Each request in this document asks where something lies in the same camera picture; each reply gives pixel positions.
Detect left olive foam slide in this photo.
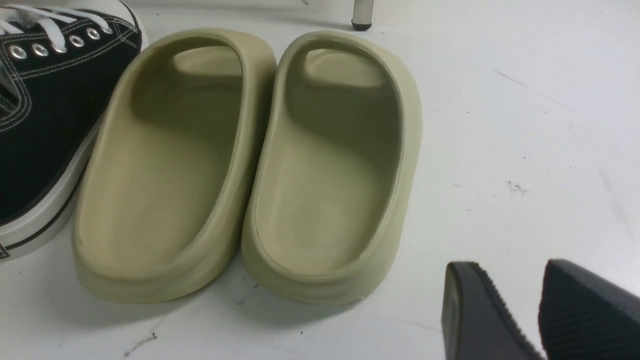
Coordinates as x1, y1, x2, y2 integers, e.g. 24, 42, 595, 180
72, 28, 277, 303

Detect black canvas sneaker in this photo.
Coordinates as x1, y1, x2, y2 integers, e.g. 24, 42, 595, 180
0, 0, 149, 262

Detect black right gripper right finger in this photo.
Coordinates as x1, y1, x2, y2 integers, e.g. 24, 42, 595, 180
538, 259, 640, 360

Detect olive foam slide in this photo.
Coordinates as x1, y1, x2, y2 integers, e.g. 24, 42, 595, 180
72, 28, 277, 303
241, 30, 423, 306

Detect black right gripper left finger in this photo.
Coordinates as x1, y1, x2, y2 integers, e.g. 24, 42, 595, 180
441, 261, 544, 360

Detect silver metal shoe rack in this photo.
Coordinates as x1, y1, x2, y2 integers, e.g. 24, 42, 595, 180
350, 0, 375, 32

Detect right olive foam slide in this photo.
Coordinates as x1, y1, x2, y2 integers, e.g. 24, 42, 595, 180
241, 30, 423, 306

